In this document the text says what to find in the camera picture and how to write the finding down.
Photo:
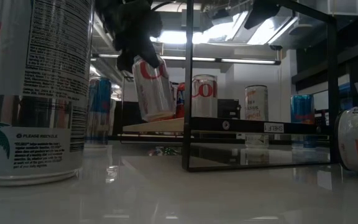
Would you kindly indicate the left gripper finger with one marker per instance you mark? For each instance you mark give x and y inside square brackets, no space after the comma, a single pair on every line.
[125,62]
[149,54]

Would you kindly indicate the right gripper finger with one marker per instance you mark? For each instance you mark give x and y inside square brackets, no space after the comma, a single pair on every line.
[261,12]

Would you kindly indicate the silver Diet Coke can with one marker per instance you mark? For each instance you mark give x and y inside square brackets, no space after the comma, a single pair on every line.
[154,93]
[205,99]

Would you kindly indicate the orange Fanta soda can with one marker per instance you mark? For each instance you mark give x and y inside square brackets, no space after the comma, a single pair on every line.
[180,105]

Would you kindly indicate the silver slim beverage can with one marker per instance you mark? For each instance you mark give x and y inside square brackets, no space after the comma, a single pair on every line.
[356,140]

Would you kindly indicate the bright ceiling light panel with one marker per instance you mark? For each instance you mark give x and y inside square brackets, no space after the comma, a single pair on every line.
[172,36]

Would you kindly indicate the blue silver Red Bull can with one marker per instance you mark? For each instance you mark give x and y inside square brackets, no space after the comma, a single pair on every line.
[99,105]

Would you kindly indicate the long ceiling tube light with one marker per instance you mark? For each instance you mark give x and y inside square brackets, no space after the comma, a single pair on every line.
[244,61]

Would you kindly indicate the black partition screen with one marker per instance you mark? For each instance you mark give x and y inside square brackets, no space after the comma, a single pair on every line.
[129,118]

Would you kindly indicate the white ceiling box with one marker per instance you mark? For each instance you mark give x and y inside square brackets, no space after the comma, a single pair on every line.
[343,6]

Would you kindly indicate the black box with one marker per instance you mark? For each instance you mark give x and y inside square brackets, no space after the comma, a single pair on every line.
[228,109]

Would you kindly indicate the white palm-print Celsius can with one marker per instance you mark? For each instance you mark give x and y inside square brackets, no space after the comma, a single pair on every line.
[42,124]

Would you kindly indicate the wooden shelf black metal frame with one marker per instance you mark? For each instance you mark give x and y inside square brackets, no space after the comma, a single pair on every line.
[160,126]

